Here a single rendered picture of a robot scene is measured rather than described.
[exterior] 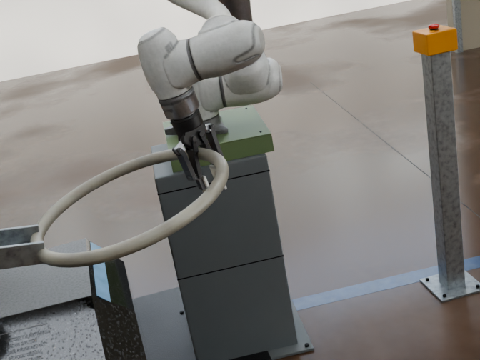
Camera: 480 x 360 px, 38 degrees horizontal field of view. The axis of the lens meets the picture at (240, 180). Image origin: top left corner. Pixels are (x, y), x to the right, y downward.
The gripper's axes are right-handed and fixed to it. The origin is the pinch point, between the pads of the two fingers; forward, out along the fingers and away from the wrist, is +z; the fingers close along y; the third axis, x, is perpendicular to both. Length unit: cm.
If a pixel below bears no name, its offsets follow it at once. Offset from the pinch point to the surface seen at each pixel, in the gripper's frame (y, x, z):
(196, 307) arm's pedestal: -15, -59, 71
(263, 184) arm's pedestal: -48, -38, 35
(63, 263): 46.8, 5.4, -10.2
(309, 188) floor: -163, -135, 122
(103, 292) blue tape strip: 37.3, -5.7, 8.0
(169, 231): 30.6, 22.3, -10.1
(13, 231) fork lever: 45.1, -16.5, -13.4
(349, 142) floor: -238, -160, 134
